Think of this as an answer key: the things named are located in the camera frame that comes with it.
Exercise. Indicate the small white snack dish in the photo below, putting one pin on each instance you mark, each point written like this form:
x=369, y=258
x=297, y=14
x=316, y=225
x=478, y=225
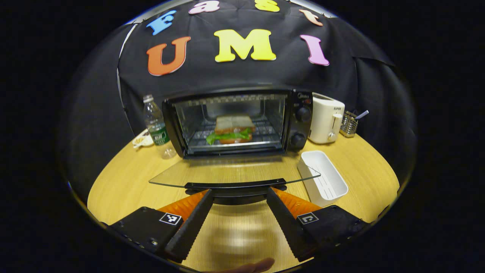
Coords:
x=142, y=140

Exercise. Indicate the clear plastic water bottle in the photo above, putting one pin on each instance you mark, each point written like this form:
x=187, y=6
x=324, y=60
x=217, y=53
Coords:
x=157, y=129

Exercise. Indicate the white toaster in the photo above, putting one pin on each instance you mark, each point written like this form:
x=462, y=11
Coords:
x=322, y=121

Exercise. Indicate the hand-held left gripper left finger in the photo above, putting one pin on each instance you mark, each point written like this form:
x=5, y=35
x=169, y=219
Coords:
x=191, y=225

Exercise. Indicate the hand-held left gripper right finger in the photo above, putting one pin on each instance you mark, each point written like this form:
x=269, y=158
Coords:
x=290, y=225

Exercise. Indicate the lettuce bread sandwich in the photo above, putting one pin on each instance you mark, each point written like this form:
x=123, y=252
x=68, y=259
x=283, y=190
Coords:
x=235, y=123

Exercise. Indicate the white plastic tray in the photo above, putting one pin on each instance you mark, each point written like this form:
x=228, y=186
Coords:
x=322, y=178

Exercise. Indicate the black electric oven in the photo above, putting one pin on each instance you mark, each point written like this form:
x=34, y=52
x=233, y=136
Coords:
x=299, y=102

